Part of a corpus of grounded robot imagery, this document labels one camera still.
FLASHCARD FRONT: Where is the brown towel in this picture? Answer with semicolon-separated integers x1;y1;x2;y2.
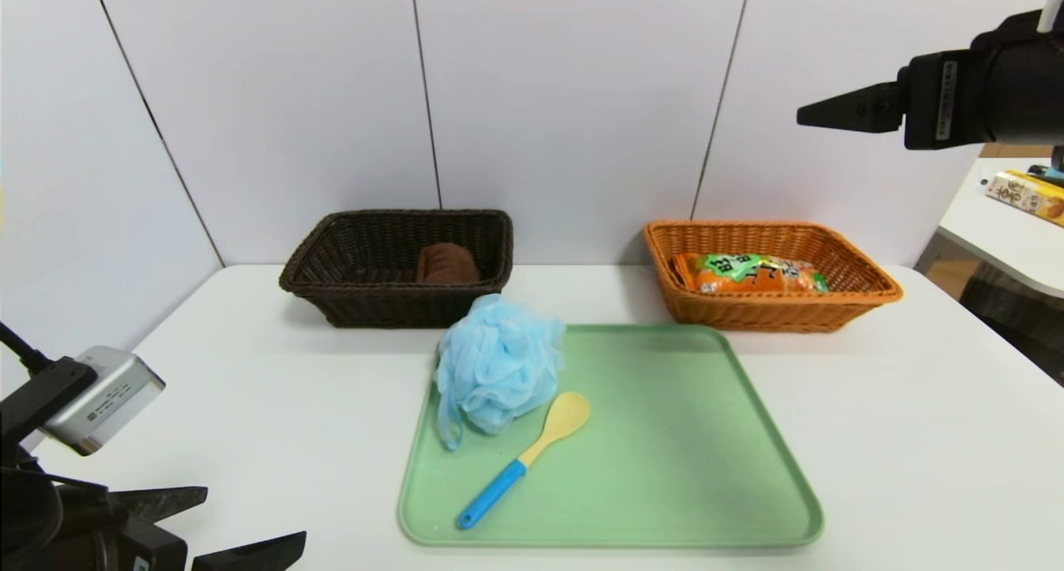
416;242;481;287

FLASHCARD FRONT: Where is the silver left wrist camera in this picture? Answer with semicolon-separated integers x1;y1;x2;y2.
37;346;165;457

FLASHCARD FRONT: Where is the light blue mesh bath pouf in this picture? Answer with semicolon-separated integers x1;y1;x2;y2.
433;294;566;450

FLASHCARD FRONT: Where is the orange snack bag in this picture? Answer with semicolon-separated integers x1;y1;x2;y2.
672;253;830;295

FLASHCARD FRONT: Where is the yellow printed carton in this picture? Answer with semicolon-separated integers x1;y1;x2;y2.
984;170;1064;229

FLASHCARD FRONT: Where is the white side table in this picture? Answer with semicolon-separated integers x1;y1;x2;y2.
937;158;1064;299

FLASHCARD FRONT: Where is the light green plastic tray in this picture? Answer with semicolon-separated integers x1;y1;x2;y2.
397;324;825;549

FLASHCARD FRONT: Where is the yellow spoon with blue handle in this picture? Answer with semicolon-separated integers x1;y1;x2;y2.
457;391;591;529

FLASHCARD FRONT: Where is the orange wicker basket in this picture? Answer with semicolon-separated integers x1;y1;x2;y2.
642;220;904;333

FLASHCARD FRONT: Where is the dark woven chair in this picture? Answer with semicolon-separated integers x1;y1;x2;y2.
960;263;1064;386

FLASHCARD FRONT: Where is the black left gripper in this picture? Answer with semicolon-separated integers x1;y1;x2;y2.
1;467;307;571

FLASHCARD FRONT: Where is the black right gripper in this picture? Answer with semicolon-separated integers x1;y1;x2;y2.
796;32;1064;150

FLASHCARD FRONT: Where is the black left camera cable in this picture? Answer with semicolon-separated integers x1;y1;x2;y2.
0;322;52;374

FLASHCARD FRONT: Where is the dark brown wicker basket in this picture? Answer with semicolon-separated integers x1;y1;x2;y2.
279;209;514;329

